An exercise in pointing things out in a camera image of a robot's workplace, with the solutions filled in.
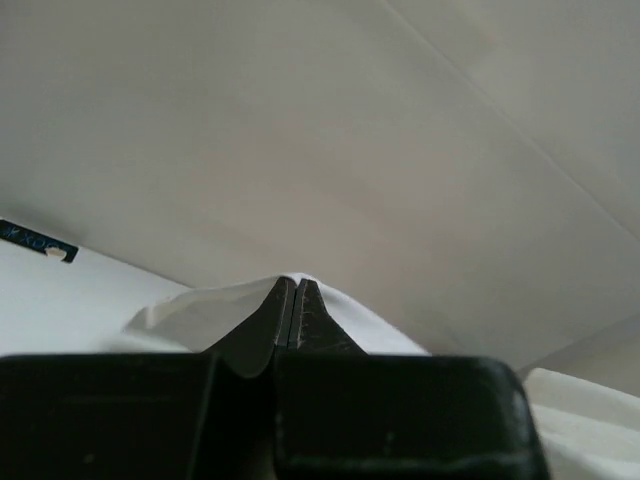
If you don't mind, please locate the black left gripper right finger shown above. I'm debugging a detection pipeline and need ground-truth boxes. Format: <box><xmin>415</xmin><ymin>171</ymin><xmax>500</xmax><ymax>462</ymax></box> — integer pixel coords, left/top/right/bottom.
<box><xmin>273</xmin><ymin>280</ymin><xmax>549</xmax><ymax>479</ymax></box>

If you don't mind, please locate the white t shirt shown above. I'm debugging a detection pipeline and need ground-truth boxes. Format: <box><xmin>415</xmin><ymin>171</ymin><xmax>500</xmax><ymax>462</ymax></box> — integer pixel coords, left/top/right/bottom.
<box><xmin>103</xmin><ymin>273</ymin><xmax>639</xmax><ymax>479</ymax></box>

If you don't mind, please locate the dark blue table label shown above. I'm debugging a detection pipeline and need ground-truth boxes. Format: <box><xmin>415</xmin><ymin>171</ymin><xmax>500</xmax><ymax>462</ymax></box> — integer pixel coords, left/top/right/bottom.
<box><xmin>0</xmin><ymin>219</ymin><xmax>79</xmax><ymax>264</ymax></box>

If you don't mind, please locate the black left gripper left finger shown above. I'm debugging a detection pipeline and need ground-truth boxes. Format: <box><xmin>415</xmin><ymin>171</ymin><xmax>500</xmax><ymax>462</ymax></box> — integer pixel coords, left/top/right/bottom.
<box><xmin>1</xmin><ymin>278</ymin><xmax>293</xmax><ymax>479</ymax></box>

